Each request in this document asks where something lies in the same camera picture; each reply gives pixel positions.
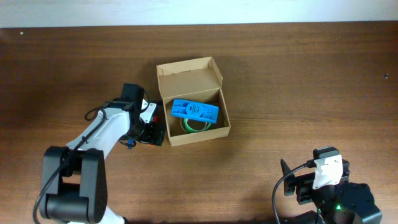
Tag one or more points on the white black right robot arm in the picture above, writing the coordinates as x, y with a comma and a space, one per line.
345, 202

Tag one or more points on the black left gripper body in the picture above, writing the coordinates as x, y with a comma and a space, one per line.
154, 134

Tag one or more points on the blue ballpoint pen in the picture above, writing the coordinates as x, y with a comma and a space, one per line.
130, 143

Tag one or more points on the blue plastic case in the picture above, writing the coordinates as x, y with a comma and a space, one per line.
195, 111

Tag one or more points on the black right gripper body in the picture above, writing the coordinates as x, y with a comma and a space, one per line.
302, 189

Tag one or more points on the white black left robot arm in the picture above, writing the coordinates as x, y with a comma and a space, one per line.
74, 187

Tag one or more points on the black white marker pen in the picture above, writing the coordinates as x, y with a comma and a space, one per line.
158, 102

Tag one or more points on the green tape roll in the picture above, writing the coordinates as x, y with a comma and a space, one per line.
196, 127

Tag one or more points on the brown cardboard box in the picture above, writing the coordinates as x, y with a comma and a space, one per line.
195, 80

